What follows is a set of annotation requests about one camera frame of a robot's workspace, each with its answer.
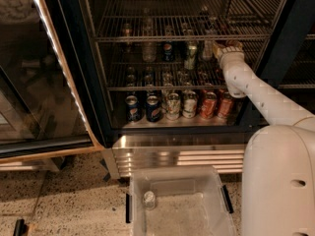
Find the middle wire shelf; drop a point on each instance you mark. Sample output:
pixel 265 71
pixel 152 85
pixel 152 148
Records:
pixel 129 72

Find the open glass fridge door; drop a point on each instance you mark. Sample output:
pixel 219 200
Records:
pixel 41 111

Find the red coke can shelf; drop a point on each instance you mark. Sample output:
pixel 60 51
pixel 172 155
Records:
pixel 229 42

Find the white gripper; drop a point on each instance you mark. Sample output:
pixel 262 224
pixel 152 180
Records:
pixel 230 52

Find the right orange can bottom shelf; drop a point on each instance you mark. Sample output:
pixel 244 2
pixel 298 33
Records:
pixel 225 106

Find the top wire shelf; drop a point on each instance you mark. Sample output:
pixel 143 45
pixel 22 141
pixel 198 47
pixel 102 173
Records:
pixel 159 20

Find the orange can shelf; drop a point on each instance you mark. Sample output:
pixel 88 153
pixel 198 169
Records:
pixel 225 106
pixel 208 106

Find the left white green can bottom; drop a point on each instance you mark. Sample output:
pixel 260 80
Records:
pixel 173 105

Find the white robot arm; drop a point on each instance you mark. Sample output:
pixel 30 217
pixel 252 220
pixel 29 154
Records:
pixel 278 178

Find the clear plastic storage bin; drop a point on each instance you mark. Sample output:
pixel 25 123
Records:
pixel 190 201

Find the pepsi can middle shelf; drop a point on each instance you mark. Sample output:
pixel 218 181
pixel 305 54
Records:
pixel 168 54

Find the green can middle shelf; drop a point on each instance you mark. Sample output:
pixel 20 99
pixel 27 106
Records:
pixel 190 55

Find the right white green can bottom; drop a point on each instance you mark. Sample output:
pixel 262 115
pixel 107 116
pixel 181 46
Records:
pixel 190 100

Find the right pepsi can bottom shelf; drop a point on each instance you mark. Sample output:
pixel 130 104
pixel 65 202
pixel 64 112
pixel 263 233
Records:
pixel 152 109

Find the wire shelf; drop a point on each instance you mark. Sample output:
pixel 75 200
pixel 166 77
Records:
pixel 129 72
pixel 159 20

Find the black object floor corner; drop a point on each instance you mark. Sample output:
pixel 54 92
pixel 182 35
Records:
pixel 19 228

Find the clear bottle middle shelf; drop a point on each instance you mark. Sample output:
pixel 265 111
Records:
pixel 149 48

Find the white green can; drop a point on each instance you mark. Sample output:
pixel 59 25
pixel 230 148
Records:
pixel 173 105
pixel 190 100

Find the clear glass in bin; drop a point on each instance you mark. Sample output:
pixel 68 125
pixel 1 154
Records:
pixel 149 200

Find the left orange can bottom shelf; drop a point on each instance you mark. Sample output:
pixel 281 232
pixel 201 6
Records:
pixel 208 106

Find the white can middle shelf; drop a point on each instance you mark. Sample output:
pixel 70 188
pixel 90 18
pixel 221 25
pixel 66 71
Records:
pixel 207 52

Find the stainless steel fridge cabinet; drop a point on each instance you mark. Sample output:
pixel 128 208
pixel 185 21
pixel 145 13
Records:
pixel 283 61

